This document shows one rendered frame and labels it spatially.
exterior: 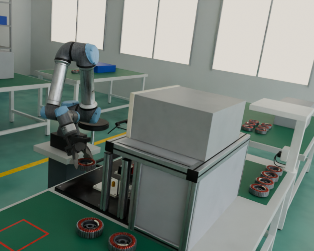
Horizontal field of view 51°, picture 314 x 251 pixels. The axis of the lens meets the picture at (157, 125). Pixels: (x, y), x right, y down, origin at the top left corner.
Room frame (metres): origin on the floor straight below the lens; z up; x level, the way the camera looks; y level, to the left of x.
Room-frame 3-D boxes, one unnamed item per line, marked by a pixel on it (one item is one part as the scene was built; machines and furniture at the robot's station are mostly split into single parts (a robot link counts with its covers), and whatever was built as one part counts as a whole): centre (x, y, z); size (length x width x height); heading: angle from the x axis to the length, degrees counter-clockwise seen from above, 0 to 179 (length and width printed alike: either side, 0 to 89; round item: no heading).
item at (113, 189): (1.58, 0.19, 0.78); 0.15 x 0.15 x 0.01; 60
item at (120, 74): (5.77, 1.15, 0.38); 1.90 x 0.90 x 0.75; 150
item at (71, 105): (2.14, 0.59, 1.01); 0.13 x 0.12 x 0.14; 81
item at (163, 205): (1.20, -0.06, 0.91); 0.28 x 0.03 x 0.32; 60
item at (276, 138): (3.65, -1.21, 0.38); 1.85 x 1.10 x 0.75; 150
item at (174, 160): (1.52, -0.15, 1.09); 0.68 x 0.44 x 0.05; 150
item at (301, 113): (2.18, -0.82, 0.98); 0.37 x 0.35 x 0.46; 150
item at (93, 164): (1.68, 0.36, 0.84); 0.11 x 0.11 x 0.04
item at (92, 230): (1.21, 0.23, 0.77); 0.11 x 0.11 x 0.04
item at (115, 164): (1.68, 0.12, 0.76); 0.64 x 0.47 x 0.02; 150
